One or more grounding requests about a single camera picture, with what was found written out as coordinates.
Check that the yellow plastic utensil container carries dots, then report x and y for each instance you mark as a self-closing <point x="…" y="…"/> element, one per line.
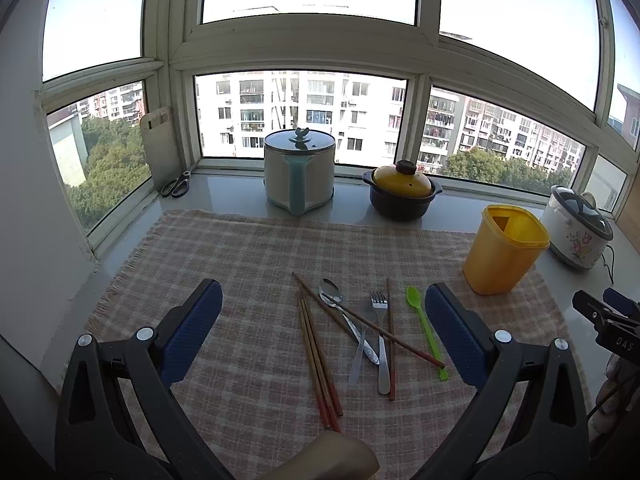
<point x="507" y="243"/>

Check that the white cutting board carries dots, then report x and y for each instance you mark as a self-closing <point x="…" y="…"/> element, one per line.
<point x="160" y="145"/>

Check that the metal fork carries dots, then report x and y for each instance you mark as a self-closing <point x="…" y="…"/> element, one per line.
<point x="380" y="307"/>

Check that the green plastic spoon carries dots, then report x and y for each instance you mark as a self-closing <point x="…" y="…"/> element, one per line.
<point x="414" y="300"/>

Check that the beige handle grip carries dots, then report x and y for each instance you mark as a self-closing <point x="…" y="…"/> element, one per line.
<point x="329" y="456"/>

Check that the right gloved hand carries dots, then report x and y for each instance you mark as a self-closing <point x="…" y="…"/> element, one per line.
<point x="616" y="397"/>

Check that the black pot yellow lid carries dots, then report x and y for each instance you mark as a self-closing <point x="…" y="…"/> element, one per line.
<point x="399" y="192"/>

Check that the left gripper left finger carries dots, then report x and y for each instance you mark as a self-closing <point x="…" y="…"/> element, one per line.
<point x="117" y="417"/>

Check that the black scissors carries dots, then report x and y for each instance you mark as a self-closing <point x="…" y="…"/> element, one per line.
<point x="177" y="187"/>

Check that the clear plastic spoon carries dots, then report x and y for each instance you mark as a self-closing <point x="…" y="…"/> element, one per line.
<point x="356" y="367"/>

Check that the metal spoon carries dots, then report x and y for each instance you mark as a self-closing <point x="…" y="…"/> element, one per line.
<point x="332" y="297"/>

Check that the pink checkered cloth mat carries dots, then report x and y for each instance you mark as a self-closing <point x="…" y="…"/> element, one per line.
<point x="249" y="392"/>

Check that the white floral rice cooker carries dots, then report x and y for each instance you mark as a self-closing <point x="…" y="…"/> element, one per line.
<point x="578" y="232"/>

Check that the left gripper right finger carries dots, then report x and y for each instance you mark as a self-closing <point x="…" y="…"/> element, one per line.
<point x="527" y="419"/>

